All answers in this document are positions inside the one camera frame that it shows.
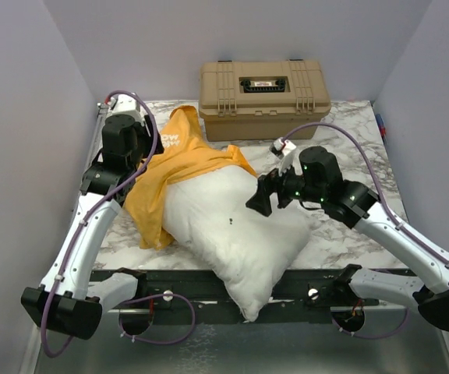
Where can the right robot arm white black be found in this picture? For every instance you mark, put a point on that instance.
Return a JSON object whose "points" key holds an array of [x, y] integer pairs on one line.
{"points": [[314, 176]]}

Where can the white pillow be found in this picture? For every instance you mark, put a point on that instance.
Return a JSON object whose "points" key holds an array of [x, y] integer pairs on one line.
{"points": [[246, 250]]}

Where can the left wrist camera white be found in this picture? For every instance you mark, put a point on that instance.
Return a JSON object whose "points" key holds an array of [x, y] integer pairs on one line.
{"points": [[124, 105]]}

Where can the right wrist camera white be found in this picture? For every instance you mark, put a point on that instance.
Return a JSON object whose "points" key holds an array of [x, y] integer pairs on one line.
{"points": [[284, 150]]}

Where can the tan plastic toolbox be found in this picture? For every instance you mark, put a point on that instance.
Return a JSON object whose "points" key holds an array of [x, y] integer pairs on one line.
{"points": [[260, 100]]}

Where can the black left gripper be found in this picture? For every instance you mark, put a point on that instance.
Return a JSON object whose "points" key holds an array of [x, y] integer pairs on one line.
{"points": [[146, 130]]}

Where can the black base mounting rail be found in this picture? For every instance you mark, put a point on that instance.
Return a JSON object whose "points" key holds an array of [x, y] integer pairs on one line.
{"points": [[177, 297]]}

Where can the orange Mickey Mouse pillowcase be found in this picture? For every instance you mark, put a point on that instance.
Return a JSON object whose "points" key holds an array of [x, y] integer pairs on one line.
{"points": [[186, 155]]}

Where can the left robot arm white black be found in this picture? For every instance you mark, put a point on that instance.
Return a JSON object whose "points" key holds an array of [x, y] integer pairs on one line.
{"points": [[63, 301]]}

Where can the blue red object at wall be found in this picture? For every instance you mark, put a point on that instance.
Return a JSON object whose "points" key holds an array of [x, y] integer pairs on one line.
{"points": [[381, 127]]}

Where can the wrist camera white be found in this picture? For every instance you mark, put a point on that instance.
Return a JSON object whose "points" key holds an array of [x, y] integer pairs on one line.
{"points": [[284, 150], [124, 105]]}

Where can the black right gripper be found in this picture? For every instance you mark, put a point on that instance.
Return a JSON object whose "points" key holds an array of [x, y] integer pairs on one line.
{"points": [[270, 182]]}

